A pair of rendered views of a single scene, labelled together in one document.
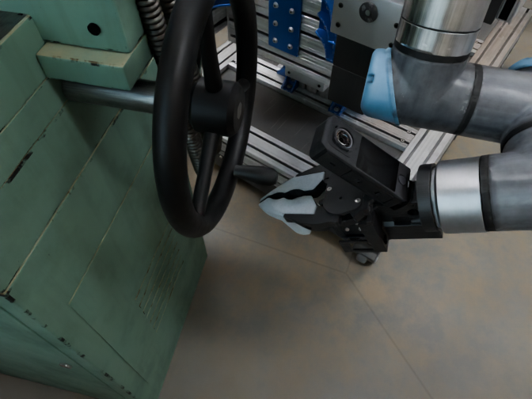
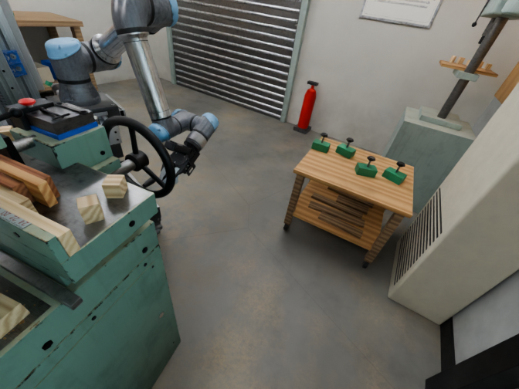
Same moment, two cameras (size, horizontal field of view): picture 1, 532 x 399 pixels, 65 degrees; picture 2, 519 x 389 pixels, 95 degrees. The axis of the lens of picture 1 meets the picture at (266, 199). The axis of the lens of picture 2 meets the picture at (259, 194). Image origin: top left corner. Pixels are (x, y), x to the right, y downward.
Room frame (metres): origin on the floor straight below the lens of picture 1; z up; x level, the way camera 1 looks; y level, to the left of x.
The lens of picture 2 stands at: (-0.11, 0.65, 1.26)
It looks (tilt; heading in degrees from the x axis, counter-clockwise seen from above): 39 degrees down; 274
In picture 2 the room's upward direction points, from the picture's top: 9 degrees clockwise
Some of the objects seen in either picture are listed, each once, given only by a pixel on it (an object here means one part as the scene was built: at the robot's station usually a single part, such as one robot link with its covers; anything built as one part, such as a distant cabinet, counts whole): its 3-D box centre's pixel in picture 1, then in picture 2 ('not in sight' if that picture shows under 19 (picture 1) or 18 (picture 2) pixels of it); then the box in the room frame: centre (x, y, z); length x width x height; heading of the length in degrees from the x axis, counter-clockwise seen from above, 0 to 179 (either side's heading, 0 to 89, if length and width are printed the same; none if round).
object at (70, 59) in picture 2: not in sight; (69, 58); (0.81, -0.29, 0.98); 0.13 x 0.12 x 0.14; 74
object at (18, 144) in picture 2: not in sight; (18, 146); (0.46, 0.27, 0.95); 0.09 x 0.07 x 0.09; 167
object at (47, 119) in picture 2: not in sight; (53, 115); (0.45, 0.18, 0.99); 0.13 x 0.11 x 0.06; 167
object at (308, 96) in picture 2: not in sight; (307, 107); (-0.30, -2.42, 0.30); 0.19 x 0.18 x 0.60; 69
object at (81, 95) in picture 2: not in sight; (77, 89); (0.81, -0.29, 0.87); 0.15 x 0.15 x 0.10
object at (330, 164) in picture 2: not in sight; (345, 193); (-0.59, -0.71, 0.32); 0.66 x 0.57 x 0.64; 161
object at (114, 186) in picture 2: not in sight; (115, 186); (0.23, 0.30, 0.92); 0.04 x 0.03 x 0.04; 108
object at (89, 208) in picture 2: not in sight; (90, 208); (0.22, 0.38, 0.92); 0.03 x 0.03 x 0.04; 44
